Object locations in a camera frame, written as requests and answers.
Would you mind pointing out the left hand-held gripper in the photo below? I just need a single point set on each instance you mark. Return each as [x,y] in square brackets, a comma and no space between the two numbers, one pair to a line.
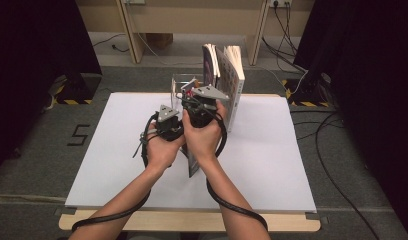
[168,128]

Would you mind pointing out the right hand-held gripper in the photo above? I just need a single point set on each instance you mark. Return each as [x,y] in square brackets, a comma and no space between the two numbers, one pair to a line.
[200,115]

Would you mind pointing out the white picture-grid magazine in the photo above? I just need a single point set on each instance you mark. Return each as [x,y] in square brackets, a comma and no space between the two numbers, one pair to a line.
[232,76]

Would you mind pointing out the person's left hand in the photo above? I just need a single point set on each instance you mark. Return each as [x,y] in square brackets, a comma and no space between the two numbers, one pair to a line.
[163,153]

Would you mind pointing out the person's right hand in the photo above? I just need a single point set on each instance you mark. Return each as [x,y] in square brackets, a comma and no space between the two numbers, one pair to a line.
[205,141]

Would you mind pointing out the white table board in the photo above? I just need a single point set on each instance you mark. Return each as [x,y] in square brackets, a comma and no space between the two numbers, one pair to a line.
[108,166]

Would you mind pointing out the brown cardboard box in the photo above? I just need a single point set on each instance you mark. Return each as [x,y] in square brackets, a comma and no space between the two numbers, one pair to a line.
[160,40]

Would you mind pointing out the black hazard-striped stand base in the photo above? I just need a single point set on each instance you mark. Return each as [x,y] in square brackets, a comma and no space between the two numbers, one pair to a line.
[78,90]
[308,93]

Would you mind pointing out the beige wooden desk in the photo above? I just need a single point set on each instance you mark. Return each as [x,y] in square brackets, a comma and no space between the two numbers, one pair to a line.
[192,16]

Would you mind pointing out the grey tape patch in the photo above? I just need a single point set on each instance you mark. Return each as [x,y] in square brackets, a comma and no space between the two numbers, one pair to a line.
[64,211]
[317,218]

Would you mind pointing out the light wooden table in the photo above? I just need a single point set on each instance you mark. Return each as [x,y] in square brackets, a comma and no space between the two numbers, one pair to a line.
[285,223]

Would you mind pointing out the black curtain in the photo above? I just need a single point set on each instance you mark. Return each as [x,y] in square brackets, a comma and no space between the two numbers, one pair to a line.
[32,66]
[375,83]

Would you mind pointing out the white wall socket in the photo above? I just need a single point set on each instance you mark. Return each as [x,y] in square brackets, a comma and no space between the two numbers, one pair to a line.
[280,3]

